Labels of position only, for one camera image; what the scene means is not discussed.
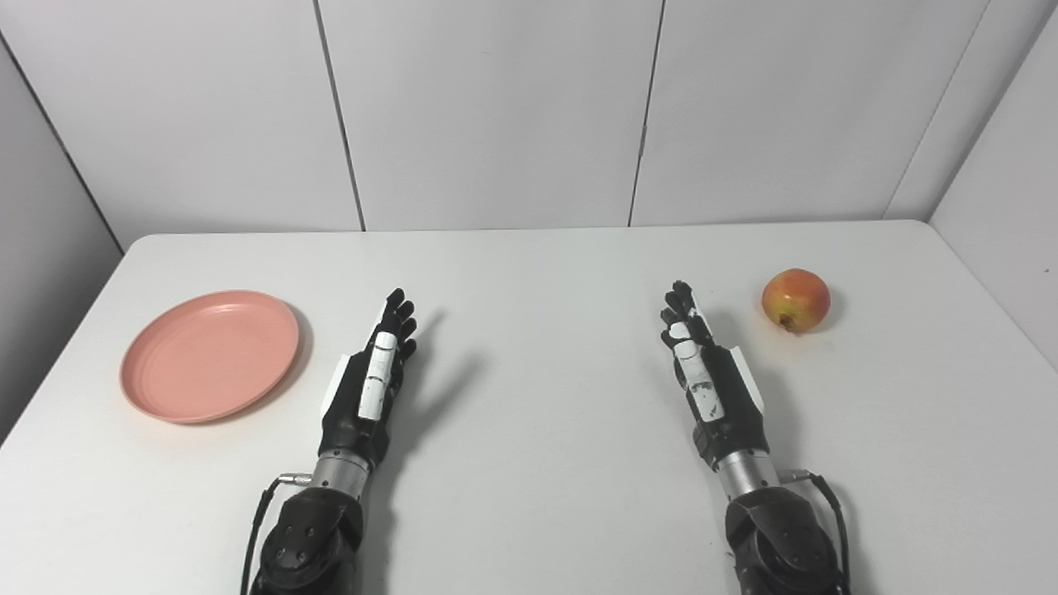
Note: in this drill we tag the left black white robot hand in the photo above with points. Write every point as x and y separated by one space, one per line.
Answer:
376 388

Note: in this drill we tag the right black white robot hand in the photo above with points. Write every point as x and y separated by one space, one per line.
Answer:
711 388

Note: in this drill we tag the red yellow apple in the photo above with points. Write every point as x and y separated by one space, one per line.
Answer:
795 300

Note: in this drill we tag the pink plastic plate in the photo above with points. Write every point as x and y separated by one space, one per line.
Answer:
210 355

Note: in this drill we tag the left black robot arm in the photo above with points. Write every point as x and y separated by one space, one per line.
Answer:
318 529

